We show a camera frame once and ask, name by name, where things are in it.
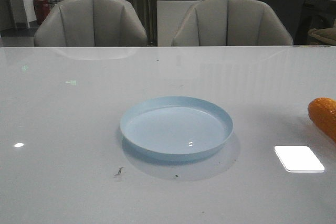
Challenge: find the left grey upholstered chair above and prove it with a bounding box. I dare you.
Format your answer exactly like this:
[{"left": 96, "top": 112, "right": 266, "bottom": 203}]
[{"left": 34, "top": 0, "right": 148, "bottom": 47}]

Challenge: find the red trash bin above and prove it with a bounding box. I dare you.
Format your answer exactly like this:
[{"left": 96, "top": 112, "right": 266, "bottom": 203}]
[{"left": 33, "top": 0, "right": 50, "bottom": 25}]

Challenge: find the grey upholstered chair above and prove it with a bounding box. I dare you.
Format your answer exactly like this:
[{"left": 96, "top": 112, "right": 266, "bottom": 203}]
[
  {"left": 34, "top": 0, "right": 148, "bottom": 47},
  {"left": 172, "top": 0, "right": 293, "bottom": 47}
]

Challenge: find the orange corn cob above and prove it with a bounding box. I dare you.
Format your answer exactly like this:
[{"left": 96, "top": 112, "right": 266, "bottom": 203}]
[{"left": 308, "top": 98, "right": 335, "bottom": 142}]

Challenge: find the right grey upholstered chair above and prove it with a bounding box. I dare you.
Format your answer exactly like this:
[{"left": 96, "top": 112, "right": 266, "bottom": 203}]
[{"left": 172, "top": 0, "right": 293, "bottom": 47}]

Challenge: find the light blue round plate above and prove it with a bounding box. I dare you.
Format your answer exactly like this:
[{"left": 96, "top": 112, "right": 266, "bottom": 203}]
[{"left": 120, "top": 96, "right": 234, "bottom": 162}]

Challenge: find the beige cushion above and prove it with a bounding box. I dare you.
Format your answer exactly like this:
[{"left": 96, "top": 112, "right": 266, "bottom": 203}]
[{"left": 308, "top": 27, "right": 335, "bottom": 46}]

